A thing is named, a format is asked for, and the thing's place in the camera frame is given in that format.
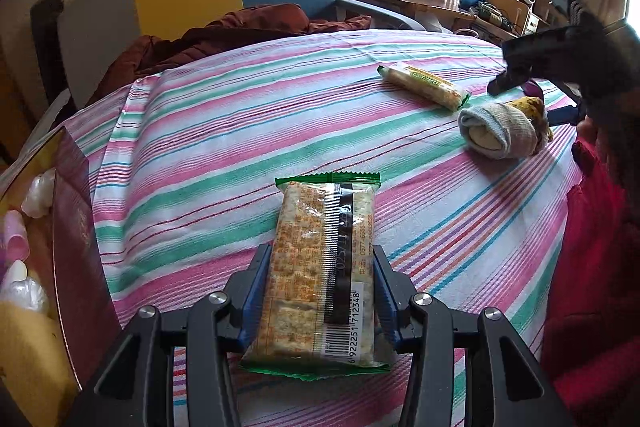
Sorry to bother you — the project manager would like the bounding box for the wooden desk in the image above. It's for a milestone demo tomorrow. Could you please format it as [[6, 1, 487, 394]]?
[[337, 0, 481, 32]]

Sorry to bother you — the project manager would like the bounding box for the person's right hand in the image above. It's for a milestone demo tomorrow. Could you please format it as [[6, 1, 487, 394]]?
[[570, 7, 640, 188]]

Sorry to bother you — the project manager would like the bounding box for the cracker packet with yellow label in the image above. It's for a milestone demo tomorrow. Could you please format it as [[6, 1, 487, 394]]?
[[376, 61, 472, 112]]

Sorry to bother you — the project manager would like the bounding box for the yellow knitted sock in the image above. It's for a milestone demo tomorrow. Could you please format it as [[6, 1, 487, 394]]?
[[510, 96, 555, 152]]

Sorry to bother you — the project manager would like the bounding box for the maroon and gold gift box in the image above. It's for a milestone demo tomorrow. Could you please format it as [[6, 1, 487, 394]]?
[[0, 127, 123, 427]]

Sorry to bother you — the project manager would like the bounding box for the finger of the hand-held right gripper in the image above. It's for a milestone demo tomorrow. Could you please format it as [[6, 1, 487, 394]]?
[[487, 67, 538, 96], [547, 104, 586, 128]]

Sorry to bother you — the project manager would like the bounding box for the cream sock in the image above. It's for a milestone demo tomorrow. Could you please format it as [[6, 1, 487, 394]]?
[[457, 103, 546, 160]]

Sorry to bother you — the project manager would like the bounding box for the white plastic bag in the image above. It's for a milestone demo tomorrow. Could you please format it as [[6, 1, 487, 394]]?
[[20, 169, 57, 218], [0, 259, 48, 313]]

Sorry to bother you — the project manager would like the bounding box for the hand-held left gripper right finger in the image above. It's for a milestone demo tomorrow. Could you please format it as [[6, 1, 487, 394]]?
[[372, 244, 576, 427]]

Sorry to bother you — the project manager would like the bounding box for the brown jacket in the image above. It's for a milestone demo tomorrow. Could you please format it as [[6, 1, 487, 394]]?
[[87, 4, 373, 108]]

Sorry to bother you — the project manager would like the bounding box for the red garment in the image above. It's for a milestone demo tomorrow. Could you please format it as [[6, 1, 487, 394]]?
[[542, 139, 640, 427]]

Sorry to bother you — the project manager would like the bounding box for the striped bed sheet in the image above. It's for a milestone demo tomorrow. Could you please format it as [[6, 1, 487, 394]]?
[[62, 29, 586, 427]]

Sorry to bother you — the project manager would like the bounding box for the pink plastic hair roller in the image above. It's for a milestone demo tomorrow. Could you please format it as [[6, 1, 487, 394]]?
[[0, 209, 28, 273]]

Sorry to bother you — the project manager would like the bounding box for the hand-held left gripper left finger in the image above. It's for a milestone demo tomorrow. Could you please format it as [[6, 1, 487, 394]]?
[[65, 243, 273, 427]]

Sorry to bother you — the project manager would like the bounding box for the cracker packet with barcode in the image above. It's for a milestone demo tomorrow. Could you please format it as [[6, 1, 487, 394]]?
[[239, 172, 392, 382]]

